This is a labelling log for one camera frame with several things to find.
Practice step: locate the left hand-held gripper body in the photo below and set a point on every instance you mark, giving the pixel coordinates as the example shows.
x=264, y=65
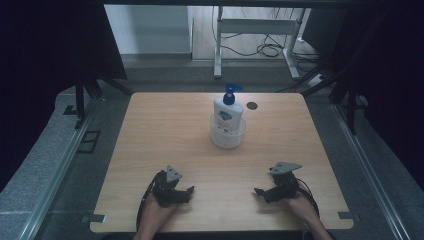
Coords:
x=166, y=193

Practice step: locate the white metal desk frame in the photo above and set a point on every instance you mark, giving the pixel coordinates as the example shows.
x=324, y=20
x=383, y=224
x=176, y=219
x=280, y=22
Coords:
x=256, y=26

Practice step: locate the aluminium rail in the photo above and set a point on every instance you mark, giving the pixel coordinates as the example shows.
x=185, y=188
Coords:
x=370, y=173
x=56, y=180

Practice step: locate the black metal stand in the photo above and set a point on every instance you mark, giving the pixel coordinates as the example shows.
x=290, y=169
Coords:
x=350, y=106
x=80, y=100

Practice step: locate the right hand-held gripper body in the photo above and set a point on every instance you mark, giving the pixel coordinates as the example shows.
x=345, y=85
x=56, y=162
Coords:
x=286, y=188

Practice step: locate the dark round table grommet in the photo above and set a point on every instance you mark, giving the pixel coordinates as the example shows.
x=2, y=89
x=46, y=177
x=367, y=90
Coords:
x=252, y=105

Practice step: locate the white bottle with blue pump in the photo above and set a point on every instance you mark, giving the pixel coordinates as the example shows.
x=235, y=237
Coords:
x=228, y=113

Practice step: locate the dark curtain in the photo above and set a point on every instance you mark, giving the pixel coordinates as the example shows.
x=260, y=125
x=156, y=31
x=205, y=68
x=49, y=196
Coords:
x=50, y=50
x=393, y=83

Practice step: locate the clear plastic basket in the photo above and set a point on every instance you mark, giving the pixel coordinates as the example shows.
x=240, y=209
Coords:
x=228, y=140

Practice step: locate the person's right hand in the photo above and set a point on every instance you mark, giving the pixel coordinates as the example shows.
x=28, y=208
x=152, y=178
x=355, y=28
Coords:
x=301, y=206

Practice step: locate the white power strip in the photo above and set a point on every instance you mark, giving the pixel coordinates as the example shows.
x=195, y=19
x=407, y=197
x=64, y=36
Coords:
x=316, y=80

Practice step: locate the person's left hand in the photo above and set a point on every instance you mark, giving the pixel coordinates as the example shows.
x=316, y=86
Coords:
x=155, y=213

